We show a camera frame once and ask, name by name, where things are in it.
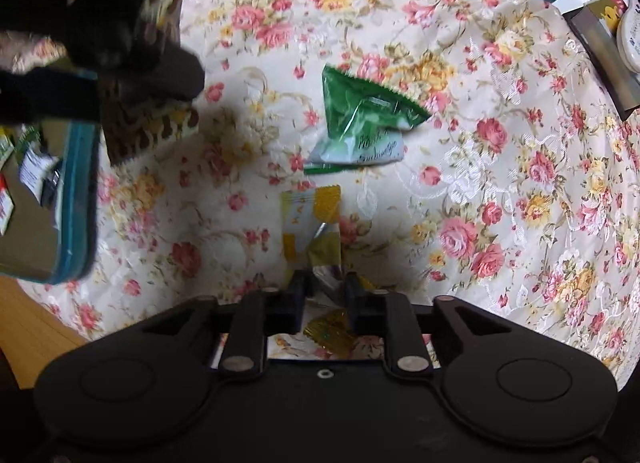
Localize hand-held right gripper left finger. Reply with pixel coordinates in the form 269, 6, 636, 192
141, 270, 309, 376

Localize white labelled packet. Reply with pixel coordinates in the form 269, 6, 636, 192
18, 152, 62, 207

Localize orange gold wrapped candy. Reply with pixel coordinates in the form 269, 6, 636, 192
304, 307, 359, 360

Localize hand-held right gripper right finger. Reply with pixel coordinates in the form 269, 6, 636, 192
344, 271, 503, 376

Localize red white packet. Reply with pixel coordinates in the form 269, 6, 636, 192
0, 173, 15, 236

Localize yellow card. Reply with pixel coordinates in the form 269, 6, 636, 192
584, 0, 629, 37

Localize floral tablecloth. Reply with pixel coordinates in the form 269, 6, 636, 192
14, 0, 640, 384

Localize dark grey box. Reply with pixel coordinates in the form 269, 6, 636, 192
562, 4, 640, 120

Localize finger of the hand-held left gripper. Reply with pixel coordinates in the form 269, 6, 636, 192
0, 67, 101, 124
120, 38, 206, 102

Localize yellow white snack packet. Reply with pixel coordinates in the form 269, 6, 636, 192
279, 184, 352, 294

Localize green white snack packet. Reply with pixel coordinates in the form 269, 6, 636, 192
303, 64, 434, 175

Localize white round container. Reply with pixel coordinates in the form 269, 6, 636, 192
615, 7, 640, 70

